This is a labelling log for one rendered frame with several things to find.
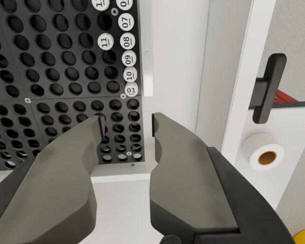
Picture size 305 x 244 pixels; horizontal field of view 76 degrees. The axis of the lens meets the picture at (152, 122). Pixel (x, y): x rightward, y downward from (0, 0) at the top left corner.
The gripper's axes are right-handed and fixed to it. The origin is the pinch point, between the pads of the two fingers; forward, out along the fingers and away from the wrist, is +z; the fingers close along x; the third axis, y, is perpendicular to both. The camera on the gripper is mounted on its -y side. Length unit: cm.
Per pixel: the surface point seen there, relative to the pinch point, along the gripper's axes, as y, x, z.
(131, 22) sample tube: -5.0, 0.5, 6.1
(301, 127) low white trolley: 16.2, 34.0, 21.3
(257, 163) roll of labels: 21.6, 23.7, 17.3
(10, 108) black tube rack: 2.3, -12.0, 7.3
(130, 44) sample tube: -3.4, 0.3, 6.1
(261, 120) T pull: 4.5, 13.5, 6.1
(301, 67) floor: 26, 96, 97
